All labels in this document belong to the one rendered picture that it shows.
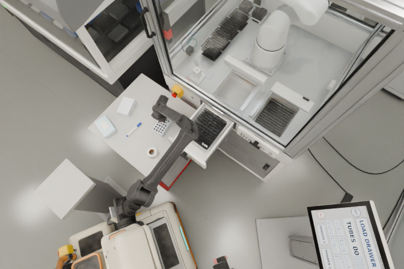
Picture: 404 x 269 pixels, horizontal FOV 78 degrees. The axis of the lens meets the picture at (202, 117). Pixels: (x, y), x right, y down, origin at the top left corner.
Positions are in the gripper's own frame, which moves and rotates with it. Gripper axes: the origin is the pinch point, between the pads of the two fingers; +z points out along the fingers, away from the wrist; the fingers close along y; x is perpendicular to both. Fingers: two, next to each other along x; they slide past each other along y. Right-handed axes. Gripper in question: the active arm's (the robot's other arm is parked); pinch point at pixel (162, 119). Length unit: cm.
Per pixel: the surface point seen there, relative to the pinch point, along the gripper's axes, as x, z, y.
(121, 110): 8.1, 0.3, 30.0
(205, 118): -13.2, -5.8, -27.1
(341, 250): 21, -26, -120
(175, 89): -21.0, -9.5, 0.3
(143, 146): 21.8, 5.1, 2.6
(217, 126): -10.9, -8.9, -37.8
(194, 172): 10, 81, -26
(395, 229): -29, 73, -197
